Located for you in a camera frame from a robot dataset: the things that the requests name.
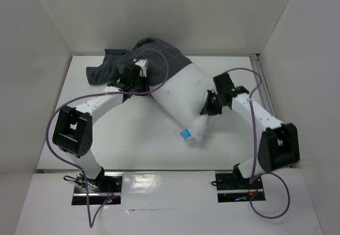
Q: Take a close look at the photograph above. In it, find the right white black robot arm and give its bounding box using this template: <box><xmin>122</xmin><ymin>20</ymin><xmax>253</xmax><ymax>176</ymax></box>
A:
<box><xmin>201</xmin><ymin>73</ymin><xmax>300</xmax><ymax>188</ymax></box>

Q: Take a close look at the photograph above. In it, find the white pillow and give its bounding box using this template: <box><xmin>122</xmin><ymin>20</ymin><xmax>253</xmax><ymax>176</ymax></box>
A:
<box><xmin>151</xmin><ymin>63</ymin><xmax>216</xmax><ymax>144</ymax></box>

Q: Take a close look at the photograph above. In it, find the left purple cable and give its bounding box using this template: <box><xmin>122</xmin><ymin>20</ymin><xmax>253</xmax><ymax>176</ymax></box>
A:
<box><xmin>45</xmin><ymin>48</ymin><xmax>171</xmax><ymax>228</ymax></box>

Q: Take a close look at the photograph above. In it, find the purple cable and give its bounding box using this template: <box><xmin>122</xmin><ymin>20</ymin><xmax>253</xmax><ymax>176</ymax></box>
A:
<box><xmin>45</xmin><ymin>48</ymin><xmax>171</xmax><ymax>228</ymax></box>
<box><xmin>220</xmin><ymin>68</ymin><xmax>291</xmax><ymax>219</ymax></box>

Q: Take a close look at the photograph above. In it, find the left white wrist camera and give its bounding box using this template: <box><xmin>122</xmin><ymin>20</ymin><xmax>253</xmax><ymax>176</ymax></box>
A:
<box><xmin>133</xmin><ymin>59</ymin><xmax>148</xmax><ymax>69</ymax></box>

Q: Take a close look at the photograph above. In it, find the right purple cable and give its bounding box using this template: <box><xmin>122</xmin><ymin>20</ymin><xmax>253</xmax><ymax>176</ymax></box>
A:
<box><xmin>220</xmin><ymin>68</ymin><xmax>291</xmax><ymax>219</ymax></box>

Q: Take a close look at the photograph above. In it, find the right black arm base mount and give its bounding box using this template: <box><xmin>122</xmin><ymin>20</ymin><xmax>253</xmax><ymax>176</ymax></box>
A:
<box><xmin>210</xmin><ymin>170</ymin><xmax>266</xmax><ymax>203</ymax></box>

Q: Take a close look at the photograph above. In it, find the dark grey checked pillowcase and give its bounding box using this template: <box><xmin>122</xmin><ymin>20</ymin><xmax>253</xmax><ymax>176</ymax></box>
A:
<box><xmin>85</xmin><ymin>37</ymin><xmax>193</xmax><ymax>92</ymax></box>

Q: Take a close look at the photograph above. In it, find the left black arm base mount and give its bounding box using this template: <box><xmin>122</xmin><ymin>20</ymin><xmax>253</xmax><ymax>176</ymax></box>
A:
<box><xmin>63</xmin><ymin>174</ymin><xmax>123</xmax><ymax>206</ymax></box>

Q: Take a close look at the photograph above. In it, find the blue white pillow label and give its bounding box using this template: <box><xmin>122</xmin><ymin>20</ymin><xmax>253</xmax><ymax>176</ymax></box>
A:
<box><xmin>180</xmin><ymin>129</ymin><xmax>192</xmax><ymax>141</ymax></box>

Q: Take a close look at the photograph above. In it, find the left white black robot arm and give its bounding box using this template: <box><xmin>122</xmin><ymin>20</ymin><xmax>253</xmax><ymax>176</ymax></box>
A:
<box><xmin>52</xmin><ymin>59</ymin><xmax>149</xmax><ymax>192</ymax></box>

